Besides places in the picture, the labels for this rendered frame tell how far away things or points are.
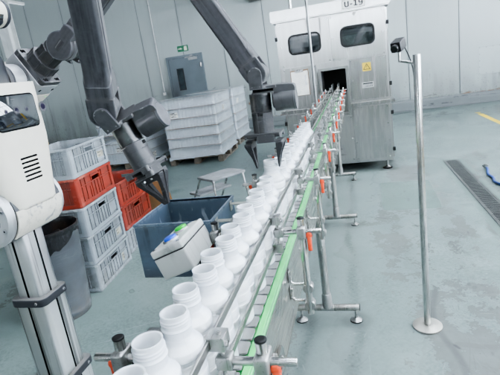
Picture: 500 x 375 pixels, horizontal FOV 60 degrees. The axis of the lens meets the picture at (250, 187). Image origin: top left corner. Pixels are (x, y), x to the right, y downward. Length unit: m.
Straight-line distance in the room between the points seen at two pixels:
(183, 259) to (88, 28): 0.49
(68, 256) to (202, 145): 4.93
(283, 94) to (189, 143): 6.66
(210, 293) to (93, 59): 0.51
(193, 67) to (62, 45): 10.50
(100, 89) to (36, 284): 0.61
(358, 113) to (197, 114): 3.09
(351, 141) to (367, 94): 0.62
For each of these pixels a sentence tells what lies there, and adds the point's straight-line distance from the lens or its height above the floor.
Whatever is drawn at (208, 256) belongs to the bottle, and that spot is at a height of 1.15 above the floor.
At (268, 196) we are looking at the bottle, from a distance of 1.09.
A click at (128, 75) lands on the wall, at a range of 12.61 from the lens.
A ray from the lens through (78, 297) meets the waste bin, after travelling 3.23.
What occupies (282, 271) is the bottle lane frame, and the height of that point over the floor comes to 1.00.
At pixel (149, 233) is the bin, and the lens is 1.67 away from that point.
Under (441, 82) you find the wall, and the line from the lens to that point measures 11.32.
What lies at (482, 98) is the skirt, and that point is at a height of 0.09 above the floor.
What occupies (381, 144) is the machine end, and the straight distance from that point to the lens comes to 5.72.
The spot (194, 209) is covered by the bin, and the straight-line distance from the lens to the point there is 1.91.
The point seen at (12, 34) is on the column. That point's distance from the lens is 11.42.
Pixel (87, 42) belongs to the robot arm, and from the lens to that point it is 0.91.
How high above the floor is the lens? 1.44
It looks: 15 degrees down
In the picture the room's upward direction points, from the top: 8 degrees counter-clockwise
